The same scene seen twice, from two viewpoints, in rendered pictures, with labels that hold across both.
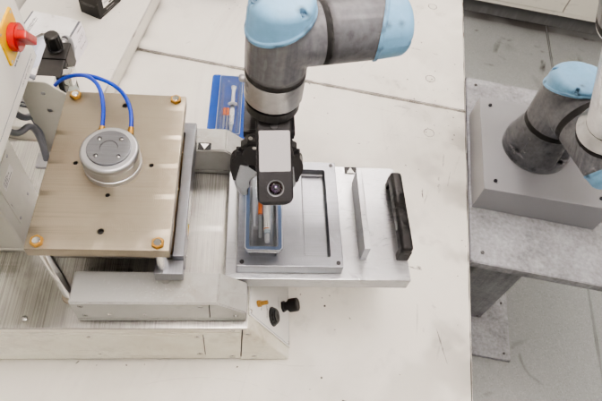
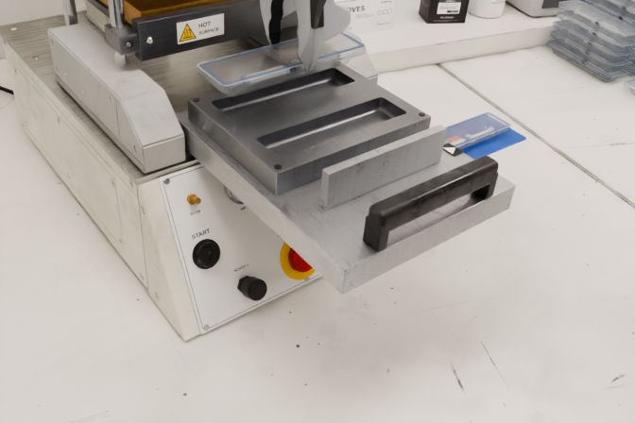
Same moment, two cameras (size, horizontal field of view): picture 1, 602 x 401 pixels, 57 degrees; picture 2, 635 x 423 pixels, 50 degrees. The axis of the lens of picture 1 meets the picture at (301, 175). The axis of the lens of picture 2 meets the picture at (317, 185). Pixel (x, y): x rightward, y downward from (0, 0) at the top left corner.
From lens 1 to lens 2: 0.71 m
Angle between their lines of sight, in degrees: 45
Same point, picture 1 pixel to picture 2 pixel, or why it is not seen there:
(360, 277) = (291, 214)
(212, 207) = not seen: hidden behind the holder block
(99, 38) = (406, 31)
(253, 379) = (131, 322)
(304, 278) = (233, 168)
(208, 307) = (115, 104)
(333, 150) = (538, 245)
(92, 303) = (57, 40)
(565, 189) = not seen: outside the picture
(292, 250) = (254, 126)
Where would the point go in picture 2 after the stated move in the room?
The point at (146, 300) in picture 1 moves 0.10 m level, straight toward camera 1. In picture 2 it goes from (85, 61) to (12, 95)
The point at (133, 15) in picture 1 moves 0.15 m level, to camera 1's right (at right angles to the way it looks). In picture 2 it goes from (461, 34) to (507, 63)
